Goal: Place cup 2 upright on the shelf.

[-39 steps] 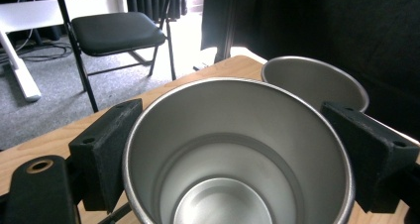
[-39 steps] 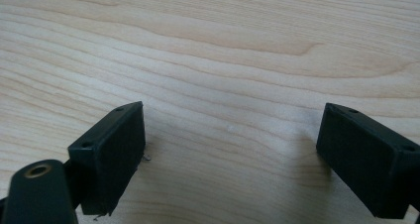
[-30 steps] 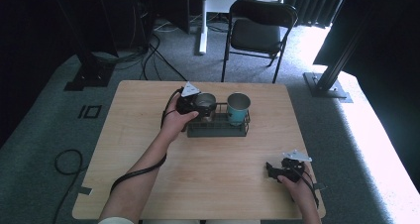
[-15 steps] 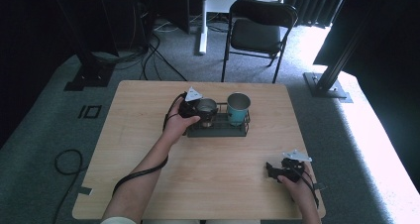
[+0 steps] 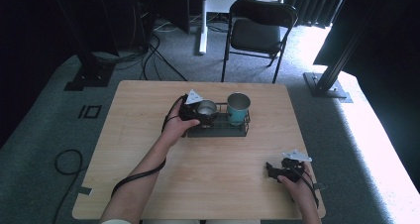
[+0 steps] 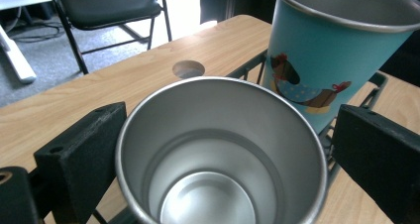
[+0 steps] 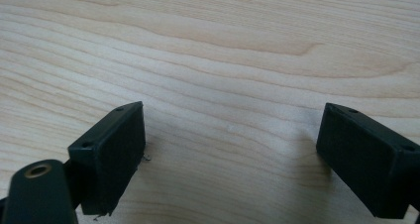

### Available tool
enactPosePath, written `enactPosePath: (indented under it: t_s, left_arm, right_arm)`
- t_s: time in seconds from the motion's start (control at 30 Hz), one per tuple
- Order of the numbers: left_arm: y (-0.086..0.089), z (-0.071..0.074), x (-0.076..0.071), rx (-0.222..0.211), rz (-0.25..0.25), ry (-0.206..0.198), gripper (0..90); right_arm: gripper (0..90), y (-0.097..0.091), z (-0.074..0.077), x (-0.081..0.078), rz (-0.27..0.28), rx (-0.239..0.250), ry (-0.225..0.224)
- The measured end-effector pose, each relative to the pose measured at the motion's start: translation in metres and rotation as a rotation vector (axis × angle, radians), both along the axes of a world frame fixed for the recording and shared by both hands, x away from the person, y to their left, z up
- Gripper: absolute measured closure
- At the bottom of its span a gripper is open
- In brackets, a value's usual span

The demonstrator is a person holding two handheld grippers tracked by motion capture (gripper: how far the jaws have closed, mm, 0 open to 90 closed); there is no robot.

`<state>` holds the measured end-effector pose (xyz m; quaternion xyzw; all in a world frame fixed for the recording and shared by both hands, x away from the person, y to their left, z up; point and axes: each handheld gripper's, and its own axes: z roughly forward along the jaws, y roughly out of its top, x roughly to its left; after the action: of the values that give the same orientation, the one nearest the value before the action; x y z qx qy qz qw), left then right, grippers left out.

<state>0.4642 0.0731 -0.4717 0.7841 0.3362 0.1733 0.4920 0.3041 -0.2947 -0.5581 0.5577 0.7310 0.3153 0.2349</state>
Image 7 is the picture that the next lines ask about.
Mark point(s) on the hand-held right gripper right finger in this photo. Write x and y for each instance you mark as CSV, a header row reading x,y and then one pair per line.
x,y
366,164

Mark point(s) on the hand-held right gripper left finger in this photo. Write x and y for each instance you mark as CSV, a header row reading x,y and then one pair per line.
x,y
109,158

